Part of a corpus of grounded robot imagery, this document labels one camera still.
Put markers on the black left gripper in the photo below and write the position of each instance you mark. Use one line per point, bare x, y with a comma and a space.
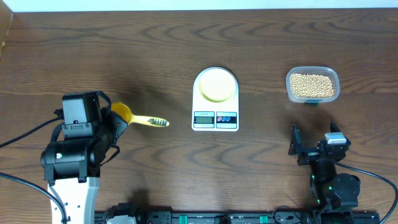
120, 122

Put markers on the yellow plastic scoop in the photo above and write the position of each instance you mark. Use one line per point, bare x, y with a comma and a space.
126, 114

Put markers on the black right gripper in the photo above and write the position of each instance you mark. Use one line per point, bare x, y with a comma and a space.
296, 149

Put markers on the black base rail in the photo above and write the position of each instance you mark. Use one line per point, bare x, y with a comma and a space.
130, 213

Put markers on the white digital kitchen scale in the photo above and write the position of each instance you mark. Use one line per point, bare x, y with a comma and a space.
209, 116

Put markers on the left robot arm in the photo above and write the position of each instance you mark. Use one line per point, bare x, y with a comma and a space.
77, 149

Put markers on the clear container of soybeans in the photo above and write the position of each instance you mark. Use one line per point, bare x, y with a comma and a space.
312, 84

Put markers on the yellow bowl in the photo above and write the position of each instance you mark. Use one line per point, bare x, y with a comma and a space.
217, 85

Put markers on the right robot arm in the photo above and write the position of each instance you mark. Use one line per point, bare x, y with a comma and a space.
336, 193

